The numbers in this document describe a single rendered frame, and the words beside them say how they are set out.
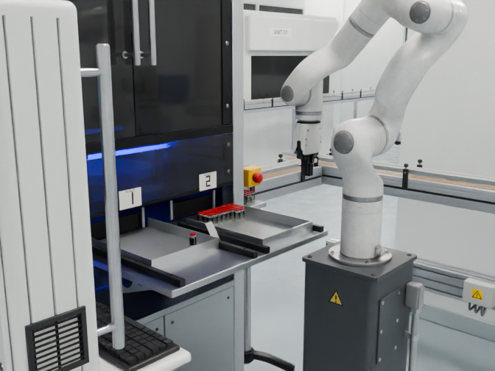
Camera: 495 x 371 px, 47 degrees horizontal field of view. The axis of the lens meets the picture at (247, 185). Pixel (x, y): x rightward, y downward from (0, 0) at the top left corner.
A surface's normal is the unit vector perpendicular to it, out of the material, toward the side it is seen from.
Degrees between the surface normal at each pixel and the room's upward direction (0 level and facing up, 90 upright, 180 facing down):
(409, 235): 90
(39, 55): 90
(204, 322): 90
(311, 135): 90
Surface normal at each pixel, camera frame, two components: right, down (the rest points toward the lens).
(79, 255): 0.73, 0.15
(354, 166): -0.39, 0.76
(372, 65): -0.66, 0.17
